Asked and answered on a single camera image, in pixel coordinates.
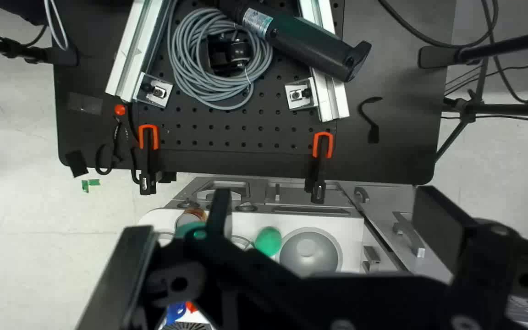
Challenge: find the teal orange toy item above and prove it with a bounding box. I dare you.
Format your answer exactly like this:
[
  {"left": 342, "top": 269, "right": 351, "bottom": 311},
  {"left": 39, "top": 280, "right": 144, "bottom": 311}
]
[{"left": 175, "top": 207, "right": 211, "bottom": 243}]

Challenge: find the grey counter knob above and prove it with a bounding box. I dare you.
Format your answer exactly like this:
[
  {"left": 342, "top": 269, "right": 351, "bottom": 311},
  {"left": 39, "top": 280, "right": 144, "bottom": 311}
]
[{"left": 353, "top": 185, "right": 373, "bottom": 205}]

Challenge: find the silver rail end bracket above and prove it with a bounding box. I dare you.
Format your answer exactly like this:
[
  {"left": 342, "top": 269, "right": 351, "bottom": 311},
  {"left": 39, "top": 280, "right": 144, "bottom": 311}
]
[
  {"left": 136, "top": 71, "right": 175, "bottom": 110},
  {"left": 283, "top": 77, "right": 320, "bottom": 111}
]

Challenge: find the green rounded toy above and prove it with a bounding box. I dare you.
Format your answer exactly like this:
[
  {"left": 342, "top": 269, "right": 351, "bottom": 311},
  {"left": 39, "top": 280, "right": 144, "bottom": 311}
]
[{"left": 254, "top": 225, "right": 285, "bottom": 258}]

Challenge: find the grey round bowl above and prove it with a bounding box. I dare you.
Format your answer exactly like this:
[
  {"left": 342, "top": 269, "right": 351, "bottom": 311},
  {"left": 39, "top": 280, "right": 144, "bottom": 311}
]
[{"left": 279, "top": 227, "right": 345, "bottom": 278}]

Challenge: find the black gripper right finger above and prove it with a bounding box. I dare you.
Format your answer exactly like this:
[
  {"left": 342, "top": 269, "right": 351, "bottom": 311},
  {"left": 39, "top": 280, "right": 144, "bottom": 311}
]
[{"left": 413, "top": 185, "right": 528, "bottom": 330}]

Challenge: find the orange black bar clamp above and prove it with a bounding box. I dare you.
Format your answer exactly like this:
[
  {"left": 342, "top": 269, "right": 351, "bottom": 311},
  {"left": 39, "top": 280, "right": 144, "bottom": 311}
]
[
  {"left": 303, "top": 130, "right": 338, "bottom": 205},
  {"left": 131, "top": 122, "right": 164, "bottom": 196}
]

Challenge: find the white blue red printed package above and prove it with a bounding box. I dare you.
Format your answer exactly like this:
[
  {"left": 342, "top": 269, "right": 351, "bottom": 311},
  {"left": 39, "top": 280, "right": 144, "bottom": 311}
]
[{"left": 162, "top": 298, "right": 219, "bottom": 330}]

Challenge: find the black hook-shaped cable piece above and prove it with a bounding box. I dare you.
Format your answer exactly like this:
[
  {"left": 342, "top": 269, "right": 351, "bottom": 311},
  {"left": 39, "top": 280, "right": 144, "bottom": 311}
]
[{"left": 358, "top": 95, "right": 386, "bottom": 146}]

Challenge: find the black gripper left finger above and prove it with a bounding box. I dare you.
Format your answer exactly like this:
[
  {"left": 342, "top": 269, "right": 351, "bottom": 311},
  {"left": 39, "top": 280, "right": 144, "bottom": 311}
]
[{"left": 76, "top": 223, "right": 210, "bottom": 330}]

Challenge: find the small black camera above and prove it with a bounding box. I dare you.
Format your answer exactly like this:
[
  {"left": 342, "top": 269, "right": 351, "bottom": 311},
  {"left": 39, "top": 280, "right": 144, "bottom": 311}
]
[{"left": 206, "top": 29, "right": 257, "bottom": 78}]

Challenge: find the white thin cable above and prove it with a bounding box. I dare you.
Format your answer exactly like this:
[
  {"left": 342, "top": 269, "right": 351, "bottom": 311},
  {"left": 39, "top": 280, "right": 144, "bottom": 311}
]
[{"left": 43, "top": 0, "right": 72, "bottom": 53}]

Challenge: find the small green plastic piece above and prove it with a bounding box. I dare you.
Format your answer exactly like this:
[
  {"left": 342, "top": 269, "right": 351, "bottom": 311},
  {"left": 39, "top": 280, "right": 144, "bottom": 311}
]
[{"left": 79, "top": 177, "right": 103, "bottom": 194}]

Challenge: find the aluminium profile rail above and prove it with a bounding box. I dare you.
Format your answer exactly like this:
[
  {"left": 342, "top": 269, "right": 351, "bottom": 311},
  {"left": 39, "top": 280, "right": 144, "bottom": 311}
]
[
  {"left": 299, "top": 0, "right": 353, "bottom": 124},
  {"left": 103, "top": 0, "right": 177, "bottom": 102}
]

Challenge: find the black tripod stand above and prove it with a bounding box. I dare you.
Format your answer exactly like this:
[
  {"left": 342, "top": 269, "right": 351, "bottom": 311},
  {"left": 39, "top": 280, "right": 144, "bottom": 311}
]
[{"left": 433, "top": 60, "right": 528, "bottom": 168}]

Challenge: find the black tape strip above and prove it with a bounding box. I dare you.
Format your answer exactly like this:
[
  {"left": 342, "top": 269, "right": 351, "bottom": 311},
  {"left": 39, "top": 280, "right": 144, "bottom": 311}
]
[{"left": 67, "top": 89, "right": 107, "bottom": 117}]

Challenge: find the small black block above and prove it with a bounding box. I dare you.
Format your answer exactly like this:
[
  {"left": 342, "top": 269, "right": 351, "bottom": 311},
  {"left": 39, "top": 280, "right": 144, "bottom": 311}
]
[{"left": 65, "top": 148, "right": 90, "bottom": 179}]

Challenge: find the grey cabinet handle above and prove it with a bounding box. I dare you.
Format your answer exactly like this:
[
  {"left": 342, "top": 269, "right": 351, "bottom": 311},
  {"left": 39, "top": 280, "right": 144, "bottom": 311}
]
[{"left": 391, "top": 210, "right": 430, "bottom": 258}]

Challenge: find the small grey handle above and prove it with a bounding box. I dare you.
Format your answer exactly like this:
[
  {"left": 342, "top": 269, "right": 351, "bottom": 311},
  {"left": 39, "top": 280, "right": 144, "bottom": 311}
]
[{"left": 362, "top": 243, "right": 384, "bottom": 267}]

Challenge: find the black perforated board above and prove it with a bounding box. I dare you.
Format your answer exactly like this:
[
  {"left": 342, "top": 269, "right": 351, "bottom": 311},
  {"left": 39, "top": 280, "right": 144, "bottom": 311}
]
[{"left": 52, "top": 0, "right": 452, "bottom": 187}]

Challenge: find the grey coiled cable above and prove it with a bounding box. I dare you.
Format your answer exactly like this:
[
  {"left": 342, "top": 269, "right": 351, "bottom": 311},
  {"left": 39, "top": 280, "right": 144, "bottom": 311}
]
[{"left": 166, "top": 5, "right": 276, "bottom": 113}]

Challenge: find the dark green cylindrical device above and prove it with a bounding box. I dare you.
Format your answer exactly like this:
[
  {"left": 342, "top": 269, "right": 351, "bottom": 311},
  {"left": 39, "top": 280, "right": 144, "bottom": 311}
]
[{"left": 232, "top": 0, "right": 375, "bottom": 84}]

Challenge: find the thin black cable loop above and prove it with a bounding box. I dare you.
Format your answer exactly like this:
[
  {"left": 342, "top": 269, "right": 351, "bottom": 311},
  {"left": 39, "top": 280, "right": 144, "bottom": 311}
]
[{"left": 94, "top": 115, "right": 133, "bottom": 176}]

